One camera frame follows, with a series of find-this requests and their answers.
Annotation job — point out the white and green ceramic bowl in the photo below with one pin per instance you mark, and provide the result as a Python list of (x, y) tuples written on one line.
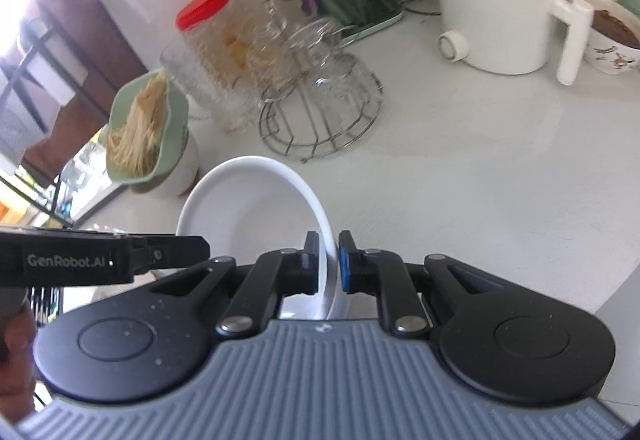
[(182, 170)]

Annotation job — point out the dark brown cutting board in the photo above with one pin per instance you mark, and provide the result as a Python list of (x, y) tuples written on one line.
[(90, 45)]

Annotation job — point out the pale noodles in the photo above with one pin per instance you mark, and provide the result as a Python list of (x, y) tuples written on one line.
[(137, 130)]

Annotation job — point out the green plastic colander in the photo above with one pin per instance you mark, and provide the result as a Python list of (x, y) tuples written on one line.
[(175, 140)]

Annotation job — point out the cartoon print bowl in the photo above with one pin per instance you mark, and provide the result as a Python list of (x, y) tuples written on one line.
[(617, 40)]

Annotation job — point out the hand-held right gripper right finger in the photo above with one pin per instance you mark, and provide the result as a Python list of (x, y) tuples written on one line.
[(345, 265)]

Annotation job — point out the black knife rack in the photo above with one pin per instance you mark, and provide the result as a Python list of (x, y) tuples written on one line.
[(30, 70)]

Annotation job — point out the red lid plastic jar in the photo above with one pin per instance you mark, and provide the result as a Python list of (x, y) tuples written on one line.
[(202, 10)]

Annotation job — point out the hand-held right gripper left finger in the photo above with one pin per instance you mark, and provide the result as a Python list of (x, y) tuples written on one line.
[(312, 265)]

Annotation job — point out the red-lid plastic jar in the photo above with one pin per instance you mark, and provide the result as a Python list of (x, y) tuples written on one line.
[(200, 85)]

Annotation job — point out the clear textured drinking glass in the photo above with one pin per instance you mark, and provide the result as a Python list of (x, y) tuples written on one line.
[(345, 75), (300, 40)]

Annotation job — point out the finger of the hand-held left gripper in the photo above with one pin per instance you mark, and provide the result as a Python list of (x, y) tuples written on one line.
[(175, 250)]

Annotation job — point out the person's left hand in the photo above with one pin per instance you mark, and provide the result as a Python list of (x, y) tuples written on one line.
[(15, 355)]

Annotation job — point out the white electric cooking pot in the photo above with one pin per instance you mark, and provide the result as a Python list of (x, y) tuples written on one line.
[(495, 20)]

